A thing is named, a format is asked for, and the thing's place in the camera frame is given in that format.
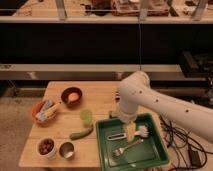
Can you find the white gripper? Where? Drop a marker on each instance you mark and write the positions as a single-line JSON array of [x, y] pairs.
[[127, 112]]

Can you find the white dish brush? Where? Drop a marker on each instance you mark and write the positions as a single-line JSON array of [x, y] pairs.
[[142, 131]]

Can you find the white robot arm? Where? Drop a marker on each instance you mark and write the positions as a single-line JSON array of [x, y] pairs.
[[135, 91]]

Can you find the blue grey sponge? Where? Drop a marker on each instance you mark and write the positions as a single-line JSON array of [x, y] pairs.
[[113, 114]]

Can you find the silver metal fork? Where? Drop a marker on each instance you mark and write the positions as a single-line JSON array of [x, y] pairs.
[[121, 150]]

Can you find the dark striped block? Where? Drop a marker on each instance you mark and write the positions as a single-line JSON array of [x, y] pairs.
[[117, 96]]

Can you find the green cucumber toy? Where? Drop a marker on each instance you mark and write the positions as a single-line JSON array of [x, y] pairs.
[[82, 134]]

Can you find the light green cup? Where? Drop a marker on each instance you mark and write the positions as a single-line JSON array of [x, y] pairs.
[[86, 117]]

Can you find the orange egg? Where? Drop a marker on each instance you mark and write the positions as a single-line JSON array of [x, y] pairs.
[[73, 97]]

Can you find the silver metal cup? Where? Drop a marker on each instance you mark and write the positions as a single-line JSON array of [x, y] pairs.
[[66, 150]]

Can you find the dark brown bowl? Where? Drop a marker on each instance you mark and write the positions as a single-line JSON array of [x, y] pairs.
[[66, 92]]

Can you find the yellow corn toy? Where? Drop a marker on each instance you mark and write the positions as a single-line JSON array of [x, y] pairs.
[[51, 110]]

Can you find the black box on shelf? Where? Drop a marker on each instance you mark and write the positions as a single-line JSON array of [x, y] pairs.
[[196, 66]]

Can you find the orange bowl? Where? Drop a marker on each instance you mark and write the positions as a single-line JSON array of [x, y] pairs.
[[36, 109]]

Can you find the grey blue cloth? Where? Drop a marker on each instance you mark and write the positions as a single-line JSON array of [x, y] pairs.
[[40, 115]]

